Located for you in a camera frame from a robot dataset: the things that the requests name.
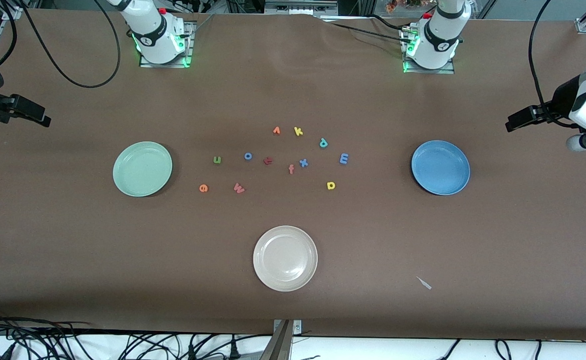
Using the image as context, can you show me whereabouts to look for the metal camera post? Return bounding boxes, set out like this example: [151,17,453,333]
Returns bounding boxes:
[260,319,303,360]

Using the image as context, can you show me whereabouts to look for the brown table cover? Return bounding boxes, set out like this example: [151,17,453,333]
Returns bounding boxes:
[0,7,586,342]

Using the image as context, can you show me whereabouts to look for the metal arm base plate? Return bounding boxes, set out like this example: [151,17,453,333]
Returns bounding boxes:
[402,24,456,75]
[139,21,194,69]

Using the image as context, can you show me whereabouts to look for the orange flowers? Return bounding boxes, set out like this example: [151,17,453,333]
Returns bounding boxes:
[385,0,423,14]

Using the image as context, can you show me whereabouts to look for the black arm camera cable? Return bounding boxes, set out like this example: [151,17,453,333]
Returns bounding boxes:
[0,0,122,90]
[528,0,586,126]

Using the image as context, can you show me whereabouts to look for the grey power strip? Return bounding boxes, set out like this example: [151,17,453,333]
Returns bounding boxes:
[264,0,339,17]

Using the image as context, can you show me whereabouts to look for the beige plate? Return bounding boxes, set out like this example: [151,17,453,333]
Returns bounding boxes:
[252,225,319,293]

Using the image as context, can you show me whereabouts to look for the black base cable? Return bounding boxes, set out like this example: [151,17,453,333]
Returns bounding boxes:
[368,14,408,33]
[330,22,409,42]

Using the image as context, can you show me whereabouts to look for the green plate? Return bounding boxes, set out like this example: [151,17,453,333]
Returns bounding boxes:
[112,141,173,198]

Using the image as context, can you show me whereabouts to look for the grey base cable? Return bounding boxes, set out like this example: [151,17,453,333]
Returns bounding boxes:
[191,13,215,37]

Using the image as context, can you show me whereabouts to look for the blue plate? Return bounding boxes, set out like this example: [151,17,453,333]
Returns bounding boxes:
[411,139,471,196]

